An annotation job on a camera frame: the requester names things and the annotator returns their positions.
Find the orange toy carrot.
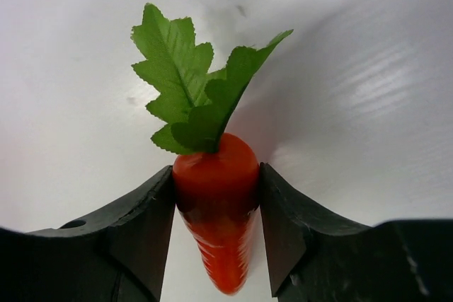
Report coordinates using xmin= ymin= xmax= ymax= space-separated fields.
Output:
xmin=131 ymin=3 xmax=289 ymax=296

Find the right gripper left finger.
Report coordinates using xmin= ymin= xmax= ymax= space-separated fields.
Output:
xmin=1 ymin=167 xmax=175 ymax=301

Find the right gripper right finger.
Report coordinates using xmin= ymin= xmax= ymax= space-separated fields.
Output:
xmin=259 ymin=163 xmax=452 ymax=302

